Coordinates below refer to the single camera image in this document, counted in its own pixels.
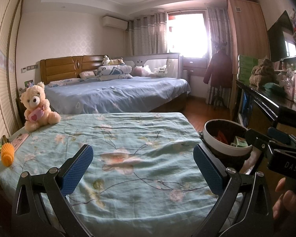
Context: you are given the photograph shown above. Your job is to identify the coat rack stand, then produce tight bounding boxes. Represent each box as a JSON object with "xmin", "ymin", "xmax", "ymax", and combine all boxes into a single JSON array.
[{"xmin": 211, "ymin": 38, "xmax": 227, "ymax": 110}]

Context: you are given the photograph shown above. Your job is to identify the brown knitted plush heap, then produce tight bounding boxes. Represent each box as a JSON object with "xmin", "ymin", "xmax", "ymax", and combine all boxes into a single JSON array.
[{"xmin": 249, "ymin": 59, "xmax": 278, "ymax": 86}]

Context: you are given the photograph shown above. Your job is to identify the wooden headboard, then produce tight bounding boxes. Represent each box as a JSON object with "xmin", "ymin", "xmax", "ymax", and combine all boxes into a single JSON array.
[{"xmin": 39, "ymin": 55, "xmax": 105, "ymax": 84}]

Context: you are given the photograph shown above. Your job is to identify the blue white printed pillow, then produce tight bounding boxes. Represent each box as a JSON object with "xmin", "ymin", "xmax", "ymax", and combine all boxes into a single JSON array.
[{"xmin": 97, "ymin": 64, "xmax": 134, "ymax": 81}]

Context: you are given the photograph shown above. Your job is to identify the white bin with black liner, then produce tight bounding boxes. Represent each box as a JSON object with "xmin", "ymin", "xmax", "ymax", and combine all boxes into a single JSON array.
[{"xmin": 199, "ymin": 119, "xmax": 253, "ymax": 167}]

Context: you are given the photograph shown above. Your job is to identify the dark green cloth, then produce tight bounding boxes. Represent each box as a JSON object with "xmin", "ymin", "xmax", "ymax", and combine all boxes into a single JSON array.
[{"xmin": 263, "ymin": 83, "xmax": 287, "ymax": 98}]

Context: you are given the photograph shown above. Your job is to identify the tall wooden wardrobe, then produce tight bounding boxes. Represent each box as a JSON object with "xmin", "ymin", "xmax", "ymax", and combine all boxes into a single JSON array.
[{"xmin": 224, "ymin": 0, "xmax": 272, "ymax": 109}]

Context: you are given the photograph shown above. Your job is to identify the pink flat box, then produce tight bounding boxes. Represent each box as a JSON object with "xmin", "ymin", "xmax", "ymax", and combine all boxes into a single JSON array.
[{"xmin": 11, "ymin": 133, "xmax": 30, "ymax": 151}]

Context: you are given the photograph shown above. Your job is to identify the grey patterned curtain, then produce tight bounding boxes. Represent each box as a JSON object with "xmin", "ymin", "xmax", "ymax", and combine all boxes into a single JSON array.
[
  {"xmin": 205, "ymin": 6, "xmax": 233, "ymax": 105},
  {"xmin": 127, "ymin": 11, "xmax": 168, "ymax": 56}
]

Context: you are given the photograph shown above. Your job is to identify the white bed guard rail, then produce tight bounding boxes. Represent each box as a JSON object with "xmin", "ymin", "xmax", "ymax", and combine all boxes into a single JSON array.
[{"xmin": 123, "ymin": 53, "xmax": 184, "ymax": 81}]

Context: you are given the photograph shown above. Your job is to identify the beige sliding wardrobe doors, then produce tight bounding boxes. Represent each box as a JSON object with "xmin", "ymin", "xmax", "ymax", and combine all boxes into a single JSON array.
[{"xmin": 0, "ymin": 0, "xmax": 25, "ymax": 153}]

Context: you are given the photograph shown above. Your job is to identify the small white pillow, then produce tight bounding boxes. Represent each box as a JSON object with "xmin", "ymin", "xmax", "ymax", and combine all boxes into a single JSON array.
[{"xmin": 79, "ymin": 70, "xmax": 98, "ymax": 79}]

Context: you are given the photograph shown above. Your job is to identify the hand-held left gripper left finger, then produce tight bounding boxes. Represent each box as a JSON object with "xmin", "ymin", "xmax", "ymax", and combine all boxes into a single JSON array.
[{"xmin": 11, "ymin": 143, "xmax": 94, "ymax": 237}]

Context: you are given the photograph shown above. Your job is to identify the white basket with items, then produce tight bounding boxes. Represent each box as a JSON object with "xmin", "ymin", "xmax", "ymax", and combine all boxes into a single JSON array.
[{"xmin": 284, "ymin": 74, "xmax": 295, "ymax": 100}]

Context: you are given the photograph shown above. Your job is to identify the bright window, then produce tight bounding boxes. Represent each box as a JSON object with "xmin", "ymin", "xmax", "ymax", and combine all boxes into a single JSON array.
[{"xmin": 167, "ymin": 11, "xmax": 210, "ymax": 59}]

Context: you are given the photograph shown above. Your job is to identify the cream teddy bear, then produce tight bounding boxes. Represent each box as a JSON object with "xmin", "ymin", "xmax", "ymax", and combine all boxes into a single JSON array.
[{"xmin": 20, "ymin": 81, "xmax": 61, "ymax": 132}]

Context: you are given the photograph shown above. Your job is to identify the bed with blue sheet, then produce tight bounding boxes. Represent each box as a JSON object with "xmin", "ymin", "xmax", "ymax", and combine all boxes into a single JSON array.
[{"xmin": 43, "ymin": 75, "xmax": 191, "ymax": 114}]

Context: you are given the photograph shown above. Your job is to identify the pink plush toy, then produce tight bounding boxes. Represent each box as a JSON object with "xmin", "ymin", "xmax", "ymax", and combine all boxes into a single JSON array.
[{"xmin": 131, "ymin": 65, "xmax": 153, "ymax": 77}]

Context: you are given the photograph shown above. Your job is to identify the dark red coat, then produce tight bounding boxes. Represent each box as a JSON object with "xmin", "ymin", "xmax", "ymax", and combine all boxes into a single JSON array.
[{"xmin": 203, "ymin": 50, "xmax": 233, "ymax": 88}]

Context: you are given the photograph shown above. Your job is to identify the white air conditioner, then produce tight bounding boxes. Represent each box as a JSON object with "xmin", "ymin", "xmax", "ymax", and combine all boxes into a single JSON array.
[{"xmin": 102, "ymin": 16, "xmax": 129, "ymax": 31}]

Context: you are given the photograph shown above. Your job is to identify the stack of green boxes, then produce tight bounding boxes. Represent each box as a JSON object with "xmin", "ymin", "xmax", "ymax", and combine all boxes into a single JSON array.
[{"xmin": 237, "ymin": 54, "xmax": 259, "ymax": 82}]

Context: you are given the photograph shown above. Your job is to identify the black television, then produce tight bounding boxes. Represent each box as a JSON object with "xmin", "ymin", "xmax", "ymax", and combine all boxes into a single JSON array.
[{"xmin": 267, "ymin": 10, "xmax": 296, "ymax": 62}]

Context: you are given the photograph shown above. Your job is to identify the wall switch panel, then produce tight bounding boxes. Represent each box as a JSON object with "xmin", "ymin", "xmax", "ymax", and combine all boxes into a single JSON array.
[{"xmin": 22, "ymin": 64, "xmax": 38, "ymax": 73}]

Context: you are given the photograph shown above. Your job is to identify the wooden nightstand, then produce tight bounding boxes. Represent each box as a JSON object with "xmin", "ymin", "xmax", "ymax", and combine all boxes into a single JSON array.
[{"xmin": 16, "ymin": 96, "xmax": 27, "ymax": 126}]

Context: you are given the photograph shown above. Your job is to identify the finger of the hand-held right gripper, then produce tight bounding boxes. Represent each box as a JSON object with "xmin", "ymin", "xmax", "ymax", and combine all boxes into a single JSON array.
[
  {"xmin": 245, "ymin": 128, "xmax": 270, "ymax": 152},
  {"xmin": 268, "ymin": 127, "xmax": 296, "ymax": 151}
]

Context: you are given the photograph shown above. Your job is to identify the blue picture box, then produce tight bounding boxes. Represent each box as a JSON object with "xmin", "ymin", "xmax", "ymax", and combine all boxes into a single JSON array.
[{"xmin": 239, "ymin": 91, "xmax": 252, "ymax": 126}]

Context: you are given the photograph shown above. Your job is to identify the black television cabinet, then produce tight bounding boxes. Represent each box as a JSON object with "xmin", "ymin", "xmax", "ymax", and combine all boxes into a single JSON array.
[{"xmin": 233, "ymin": 79, "xmax": 296, "ymax": 134}]

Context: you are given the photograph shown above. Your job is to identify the orange spiky ball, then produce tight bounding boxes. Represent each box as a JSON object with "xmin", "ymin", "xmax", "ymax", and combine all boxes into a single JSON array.
[{"xmin": 0, "ymin": 143, "xmax": 15, "ymax": 167}]

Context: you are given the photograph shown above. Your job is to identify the green carton box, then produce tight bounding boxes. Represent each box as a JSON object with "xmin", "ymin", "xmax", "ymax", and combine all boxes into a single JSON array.
[{"xmin": 230, "ymin": 136, "xmax": 248, "ymax": 148}]

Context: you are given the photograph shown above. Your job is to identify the person's right hand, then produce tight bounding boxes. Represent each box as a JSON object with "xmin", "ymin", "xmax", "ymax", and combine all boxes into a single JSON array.
[{"xmin": 273, "ymin": 177, "xmax": 296, "ymax": 221}]

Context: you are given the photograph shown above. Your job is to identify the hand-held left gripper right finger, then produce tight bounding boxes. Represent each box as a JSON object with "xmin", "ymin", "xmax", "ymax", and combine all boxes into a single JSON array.
[{"xmin": 193, "ymin": 143, "xmax": 274, "ymax": 237}]

